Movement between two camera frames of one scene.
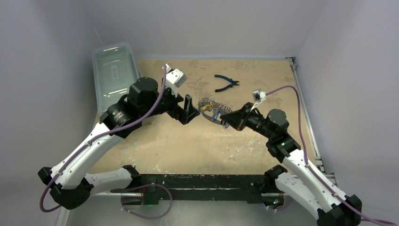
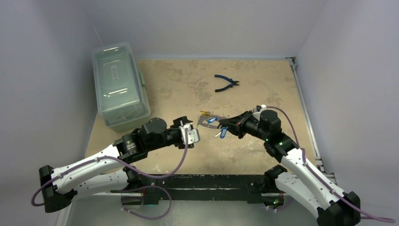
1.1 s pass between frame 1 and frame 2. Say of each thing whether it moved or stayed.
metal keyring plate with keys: moved
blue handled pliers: stayed
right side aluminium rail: stayed
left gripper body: moved
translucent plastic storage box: stayed
